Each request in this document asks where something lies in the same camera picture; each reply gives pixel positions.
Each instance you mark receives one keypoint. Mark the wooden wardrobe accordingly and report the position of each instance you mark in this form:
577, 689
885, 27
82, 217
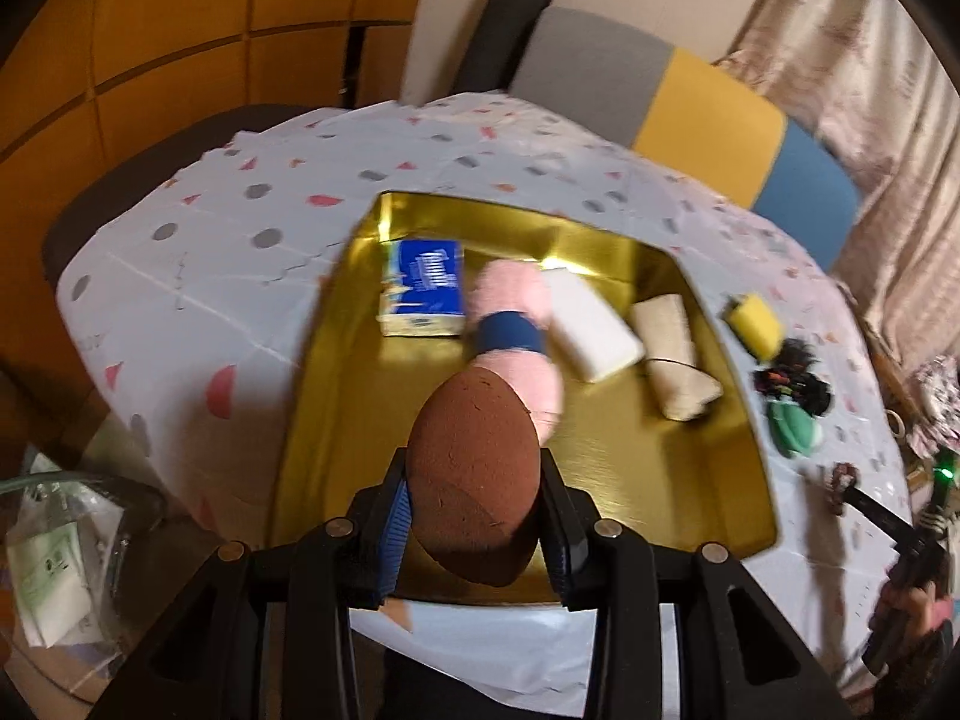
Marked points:
187, 15

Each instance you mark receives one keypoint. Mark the gold tin box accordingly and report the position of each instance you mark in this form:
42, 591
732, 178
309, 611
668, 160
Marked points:
660, 480

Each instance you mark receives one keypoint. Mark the black rolled mat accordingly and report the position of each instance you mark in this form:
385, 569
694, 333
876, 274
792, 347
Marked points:
495, 30

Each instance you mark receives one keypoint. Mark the white foam block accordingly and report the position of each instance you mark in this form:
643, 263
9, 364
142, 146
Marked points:
592, 330

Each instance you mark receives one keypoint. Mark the black table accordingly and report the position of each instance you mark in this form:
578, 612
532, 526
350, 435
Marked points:
112, 187

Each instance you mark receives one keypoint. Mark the floral cloth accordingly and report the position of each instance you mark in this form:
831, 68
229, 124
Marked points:
937, 397

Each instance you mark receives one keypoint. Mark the person's right hand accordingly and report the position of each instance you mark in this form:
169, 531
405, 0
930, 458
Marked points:
919, 607

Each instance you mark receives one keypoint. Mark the grey yellow blue chair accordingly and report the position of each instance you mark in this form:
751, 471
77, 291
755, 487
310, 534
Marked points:
712, 105

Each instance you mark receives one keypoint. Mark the black troll doll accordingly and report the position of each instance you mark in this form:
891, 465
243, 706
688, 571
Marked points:
796, 354

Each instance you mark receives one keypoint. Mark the beige towel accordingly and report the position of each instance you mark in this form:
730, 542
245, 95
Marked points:
671, 360

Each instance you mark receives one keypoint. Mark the blue tissue pack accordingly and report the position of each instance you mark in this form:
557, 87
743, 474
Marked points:
424, 285

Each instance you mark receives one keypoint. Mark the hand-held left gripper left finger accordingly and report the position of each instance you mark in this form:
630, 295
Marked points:
394, 532

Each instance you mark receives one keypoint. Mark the pink yarn ball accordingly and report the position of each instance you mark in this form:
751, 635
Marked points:
510, 292

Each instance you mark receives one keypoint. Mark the beige printed curtain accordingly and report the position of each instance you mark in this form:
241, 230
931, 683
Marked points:
862, 90

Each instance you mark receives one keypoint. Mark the white plastic bags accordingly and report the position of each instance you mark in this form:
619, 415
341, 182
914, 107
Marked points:
52, 577

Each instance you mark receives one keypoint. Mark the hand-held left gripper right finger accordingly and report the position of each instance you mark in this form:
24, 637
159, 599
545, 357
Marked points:
559, 547

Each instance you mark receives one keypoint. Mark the patterned white tablecloth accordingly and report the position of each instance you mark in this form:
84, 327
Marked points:
225, 255

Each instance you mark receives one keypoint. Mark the glass side table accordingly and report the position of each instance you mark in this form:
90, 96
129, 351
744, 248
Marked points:
142, 495

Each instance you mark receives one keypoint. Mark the brown egg-shaped sponge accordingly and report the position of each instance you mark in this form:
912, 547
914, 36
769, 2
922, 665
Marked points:
472, 465

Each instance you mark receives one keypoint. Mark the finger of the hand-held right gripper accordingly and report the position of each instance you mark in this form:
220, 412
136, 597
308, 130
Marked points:
881, 516

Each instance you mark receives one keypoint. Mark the green sponge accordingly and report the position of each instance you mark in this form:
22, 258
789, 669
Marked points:
795, 427

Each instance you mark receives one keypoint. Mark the yellow sponge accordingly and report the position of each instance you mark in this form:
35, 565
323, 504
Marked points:
757, 322

